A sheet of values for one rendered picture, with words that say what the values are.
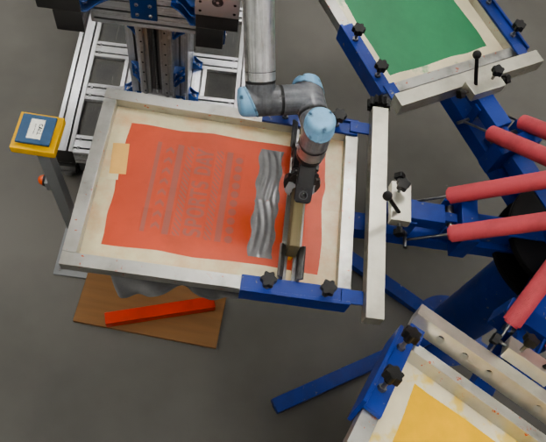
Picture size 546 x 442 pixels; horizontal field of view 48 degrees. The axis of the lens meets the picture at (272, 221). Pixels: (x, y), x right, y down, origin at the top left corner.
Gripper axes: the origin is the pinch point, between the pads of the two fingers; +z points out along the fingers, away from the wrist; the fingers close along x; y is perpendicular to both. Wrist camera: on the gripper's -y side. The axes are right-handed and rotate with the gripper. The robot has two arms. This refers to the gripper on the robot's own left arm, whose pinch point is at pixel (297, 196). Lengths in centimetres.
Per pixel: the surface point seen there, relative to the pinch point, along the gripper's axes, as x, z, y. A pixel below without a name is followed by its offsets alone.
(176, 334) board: 33, 100, -18
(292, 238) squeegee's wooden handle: 0.8, -4.2, -15.5
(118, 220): 49, 6, -13
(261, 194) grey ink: 10.0, 5.5, 1.8
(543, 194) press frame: -75, 0, 13
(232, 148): 20.5, 6.3, 16.4
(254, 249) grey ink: 10.0, 6.0, -15.9
